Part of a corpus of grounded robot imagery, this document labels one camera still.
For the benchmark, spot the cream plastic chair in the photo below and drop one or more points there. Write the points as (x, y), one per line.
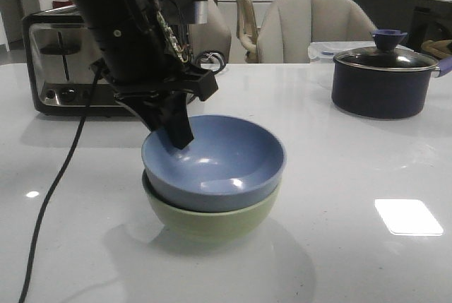
(247, 30)

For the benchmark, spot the black appliance at right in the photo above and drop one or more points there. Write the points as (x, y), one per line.
(431, 20)

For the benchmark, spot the blue bowl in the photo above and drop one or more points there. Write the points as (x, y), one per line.
(230, 164)

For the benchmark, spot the beige armchair right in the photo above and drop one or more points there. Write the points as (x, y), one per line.
(290, 26)

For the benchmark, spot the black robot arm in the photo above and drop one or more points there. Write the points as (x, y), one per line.
(130, 28)

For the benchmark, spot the black and chrome toaster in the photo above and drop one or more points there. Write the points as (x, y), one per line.
(59, 51)

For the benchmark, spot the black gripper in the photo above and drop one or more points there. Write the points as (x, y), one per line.
(154, 90)

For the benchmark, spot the glass pot lid blue knob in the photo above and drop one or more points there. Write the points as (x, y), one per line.
(385, 55)

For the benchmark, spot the green bowl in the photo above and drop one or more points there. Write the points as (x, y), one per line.
(184, 228)

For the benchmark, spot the red bin in background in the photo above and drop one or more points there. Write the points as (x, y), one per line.
(61, 3)

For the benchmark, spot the beige armchair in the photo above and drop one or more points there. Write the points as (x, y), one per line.
(290, 26)
(200, 29)

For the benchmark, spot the dark blue cooking pot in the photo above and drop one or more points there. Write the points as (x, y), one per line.
(383, 94)

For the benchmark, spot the clear plastic food container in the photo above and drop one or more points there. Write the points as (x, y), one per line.
(323, 52)

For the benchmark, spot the beige armchair left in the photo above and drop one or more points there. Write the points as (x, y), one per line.
(200, 29)

